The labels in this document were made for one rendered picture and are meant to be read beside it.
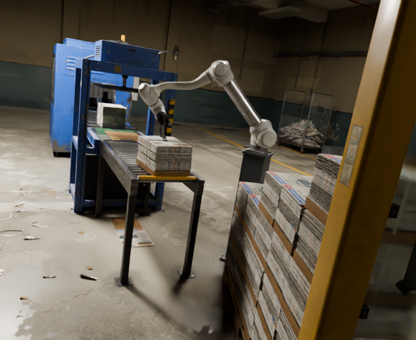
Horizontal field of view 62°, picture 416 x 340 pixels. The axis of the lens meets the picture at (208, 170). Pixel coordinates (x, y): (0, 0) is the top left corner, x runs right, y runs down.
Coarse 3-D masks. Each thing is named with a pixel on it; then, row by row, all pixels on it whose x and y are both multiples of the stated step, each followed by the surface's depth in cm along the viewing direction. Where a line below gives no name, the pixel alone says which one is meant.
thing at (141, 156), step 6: (138, 138) 265; (144, 138) 256; (150, 138) 259; (156, 138) 262; (162, 138) 266; (168, 138) 269; (174, 138) 273; (138, 144) 267; (144, 144) 256; (138, 150) 268; (144, 150) 257; (138, 156) 267; (144, 156) 258
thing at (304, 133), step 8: (304, 104) 1067; (304, 112) 1067; (312, 112) 942; (328, 112) 978; (280, 120) 1045; (296, 120) 978; (304, 120) 993; (312, 120) 950; (328, 120) 977; (288, 128) 1028; (296, 128) 984; (304, 128) 953; (312, 128) 970; (280, 136) 1056; (288, 136) 1038; (296, 136) 988; (304, 136) 952; (312, 136) 972; (280, 144) 1055; (296, 144) 979; (304, 144) 970; (312, 144) 979
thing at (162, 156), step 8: (152, 144) 242; (160, 144) 241; (168, 144) 245; (176, 144) 249; (184, 144) 254; (152, 152) 243; (160, 152) 239; (168, 152) 242; (176, 152) 245; (184, 152) 248; (152, 160) 244; (160, 160) 240; (168, 160) 243; (176, 160) 246; (184, 160) 249; (152, 168) 244; (160, 168) 241; (168, 168) 244; (176, 168) 248; (184, 168) 251
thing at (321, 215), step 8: (312, 208) 131; (320, 208) 124; (320, 216) 124; (296, 256) 140; (304, 264) 132; (304, 272) 131; (288, 312) 141; (288, 320) 140; (296, 328) 132; (296, 336) 131
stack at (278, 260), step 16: (240, 192) 248; (256, 192) 233; (240, 208) 244; (256, 208) 205; (240, 224) 237; (256, 224) 204; (240, 240) 230; (256, 240) 198; (272, 240) 173; (240, 256) 229; (256, 256) 193; (272, 256) 169; (288, 256) 150; (224, 272) 271; (240, 272) 223; (256, 272) 189; (272, 272) 166; (288, 272) 148; (224, 288) 264; (240, 288) 220; (256, 288) 188; (272, 288) 164; (240, 304) 216; (272, 304) 162; (240, 320) 209; (256, 320) 181; (272, 320) 158; (240, 336) 213; (256, 336) 177; (272, 336) 155
